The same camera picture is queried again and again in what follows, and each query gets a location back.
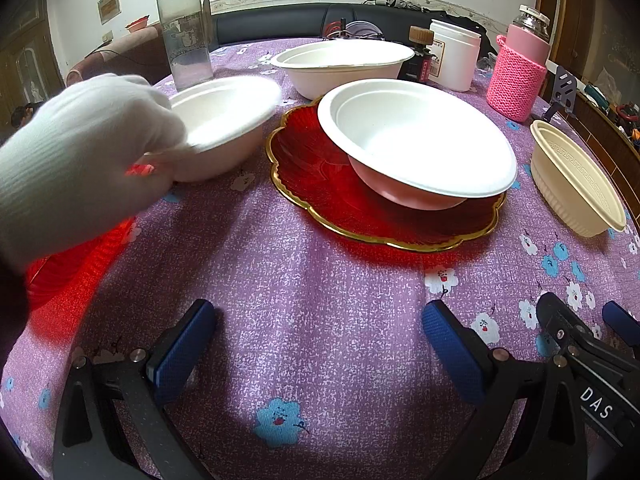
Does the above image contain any cream plastic bowl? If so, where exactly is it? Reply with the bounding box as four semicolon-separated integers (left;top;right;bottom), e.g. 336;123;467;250
530;120;626;237

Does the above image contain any red gold-rimmed plate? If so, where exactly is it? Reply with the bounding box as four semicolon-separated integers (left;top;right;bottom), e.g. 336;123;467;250
266;101;506;254
26;218;134;342

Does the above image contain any white paper bowl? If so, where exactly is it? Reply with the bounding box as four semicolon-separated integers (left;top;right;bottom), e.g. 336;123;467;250
165;75;282;183
270;39;413;101
318;79;518;211

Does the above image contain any white gloved hand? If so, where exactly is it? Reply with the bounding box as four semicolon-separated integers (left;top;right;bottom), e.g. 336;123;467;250
1;74;186;270

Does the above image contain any wooden side cabinet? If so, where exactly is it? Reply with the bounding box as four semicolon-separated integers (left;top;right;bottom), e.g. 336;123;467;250
560;76;639;226

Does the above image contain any purple floral tablecloth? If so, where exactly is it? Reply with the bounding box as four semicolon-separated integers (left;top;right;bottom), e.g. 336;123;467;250
0;37;640;480

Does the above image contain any black phone stand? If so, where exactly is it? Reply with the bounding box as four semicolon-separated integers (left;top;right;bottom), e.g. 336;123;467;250
542;65;578;122

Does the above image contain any pink knitted sleeve thermos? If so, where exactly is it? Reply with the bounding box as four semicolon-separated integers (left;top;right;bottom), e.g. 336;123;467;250
486;4;550;122

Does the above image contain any small dark brown-capped bottle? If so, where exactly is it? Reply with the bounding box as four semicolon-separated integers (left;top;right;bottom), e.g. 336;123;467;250
398;25;434;84

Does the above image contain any dark wooden wardrobe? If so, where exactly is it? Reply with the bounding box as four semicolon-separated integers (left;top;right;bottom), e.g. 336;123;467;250
1;0;64;136

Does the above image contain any brown armchair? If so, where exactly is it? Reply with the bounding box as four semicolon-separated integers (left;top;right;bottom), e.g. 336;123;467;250
65;24;170;87

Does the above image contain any red bag on sofa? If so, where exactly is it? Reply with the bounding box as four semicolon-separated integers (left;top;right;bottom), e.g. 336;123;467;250
322;18;348;40

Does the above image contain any black leather sofa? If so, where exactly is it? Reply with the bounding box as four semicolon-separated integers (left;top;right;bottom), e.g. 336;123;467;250
209;3;497;56

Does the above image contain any small framed certificate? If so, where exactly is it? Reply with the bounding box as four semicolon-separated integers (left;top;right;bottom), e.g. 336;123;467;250
98;0;122;25

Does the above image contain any clear bottle green lid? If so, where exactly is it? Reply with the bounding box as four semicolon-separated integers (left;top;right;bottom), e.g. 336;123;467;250
156;0;214;91

